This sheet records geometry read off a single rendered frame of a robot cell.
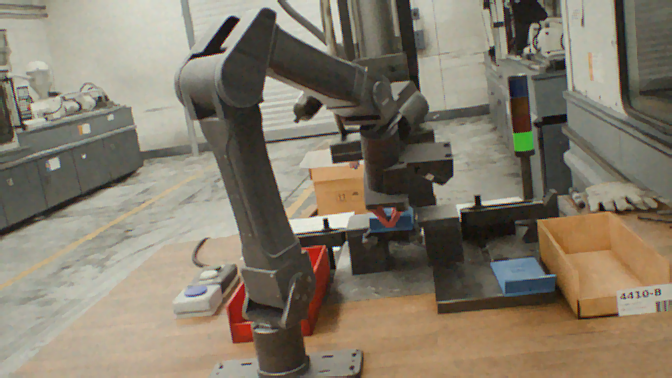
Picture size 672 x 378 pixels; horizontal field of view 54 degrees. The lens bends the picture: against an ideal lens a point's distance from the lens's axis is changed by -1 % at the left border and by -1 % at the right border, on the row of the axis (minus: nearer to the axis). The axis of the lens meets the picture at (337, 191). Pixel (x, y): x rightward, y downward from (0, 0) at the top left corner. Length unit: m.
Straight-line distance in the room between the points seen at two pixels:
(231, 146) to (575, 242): 0.64
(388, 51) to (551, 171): 3.23
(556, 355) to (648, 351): 0.10
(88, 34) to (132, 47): 0.80
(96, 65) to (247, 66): 11.11
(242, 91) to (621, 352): 0.53
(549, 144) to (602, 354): 3.45
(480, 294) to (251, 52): 0.48
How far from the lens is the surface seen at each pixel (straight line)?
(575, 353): 0.86
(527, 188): 1.36
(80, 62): 11.98
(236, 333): 1.00
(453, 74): 10.36
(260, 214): 0.78
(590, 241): 1.17
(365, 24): 1.13
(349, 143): 1.13
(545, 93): 4.21
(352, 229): 1.16
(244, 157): 0.76
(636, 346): 0.88
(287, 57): 0.82
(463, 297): 0.98
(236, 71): 0.74
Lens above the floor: 1.29
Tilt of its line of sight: 12 degrees down
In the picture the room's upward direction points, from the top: 9 degrees counter-clockwise
